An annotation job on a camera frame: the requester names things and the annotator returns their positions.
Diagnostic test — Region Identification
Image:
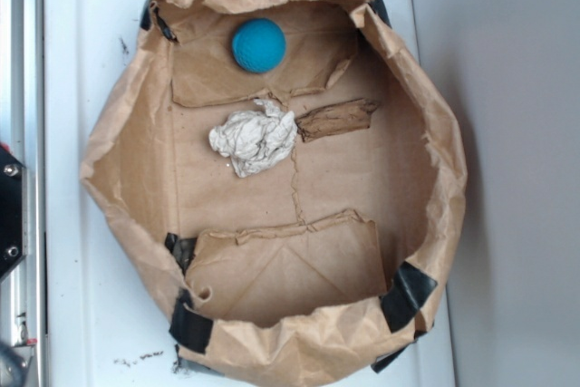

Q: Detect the brown wood bark piece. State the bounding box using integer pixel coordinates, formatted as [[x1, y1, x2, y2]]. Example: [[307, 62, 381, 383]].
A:
[[295, 99, 381, 142]]

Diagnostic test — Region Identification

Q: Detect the aluminium frame rail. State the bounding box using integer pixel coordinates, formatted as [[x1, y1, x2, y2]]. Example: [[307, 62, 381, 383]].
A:
[[1, 0, 49, 386]]

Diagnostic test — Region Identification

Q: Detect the black tape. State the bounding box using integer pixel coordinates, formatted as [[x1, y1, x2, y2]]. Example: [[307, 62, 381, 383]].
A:
[[367, 0, 392, 30], [370, 260, 440, 374], [140, 0, 178, 43], [169, 289, 214, 354]]

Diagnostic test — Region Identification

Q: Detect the black tape top right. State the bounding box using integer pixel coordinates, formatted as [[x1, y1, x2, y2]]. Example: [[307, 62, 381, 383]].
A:
[[367, 0, 392, 30]]

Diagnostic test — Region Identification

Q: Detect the black tape bottom left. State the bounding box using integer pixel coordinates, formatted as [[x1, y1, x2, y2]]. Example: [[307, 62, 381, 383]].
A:
[[169, 289, 214, 354]]

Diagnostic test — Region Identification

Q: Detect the black tape top left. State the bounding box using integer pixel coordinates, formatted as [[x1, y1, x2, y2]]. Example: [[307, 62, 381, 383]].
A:
[[140, 0, 178, 43]]

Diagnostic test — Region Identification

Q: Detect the brown paper bag tray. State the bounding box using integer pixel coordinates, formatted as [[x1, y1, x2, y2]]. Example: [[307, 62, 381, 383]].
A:
[[81, 0, 467, 386]]

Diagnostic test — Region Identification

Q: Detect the black tape bottom right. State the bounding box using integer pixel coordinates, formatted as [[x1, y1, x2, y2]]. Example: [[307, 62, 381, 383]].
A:
[[370, 260, 440, 374]]

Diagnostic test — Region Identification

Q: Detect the blue golf ball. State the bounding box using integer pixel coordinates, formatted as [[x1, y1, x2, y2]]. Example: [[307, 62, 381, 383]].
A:
[[231, 18, 286, 73]]

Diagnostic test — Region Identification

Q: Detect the white plastic tray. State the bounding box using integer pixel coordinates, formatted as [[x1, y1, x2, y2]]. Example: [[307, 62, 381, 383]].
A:
[[44, 0, 434, 386]]

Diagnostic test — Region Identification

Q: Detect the crumpled white paper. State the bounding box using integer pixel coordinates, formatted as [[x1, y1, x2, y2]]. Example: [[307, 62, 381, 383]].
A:
[[208, 99, 298, 179]]

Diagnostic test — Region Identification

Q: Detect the black metal bracket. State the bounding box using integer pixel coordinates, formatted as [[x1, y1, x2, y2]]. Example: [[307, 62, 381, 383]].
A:
[[1, 142, 29, 284]]

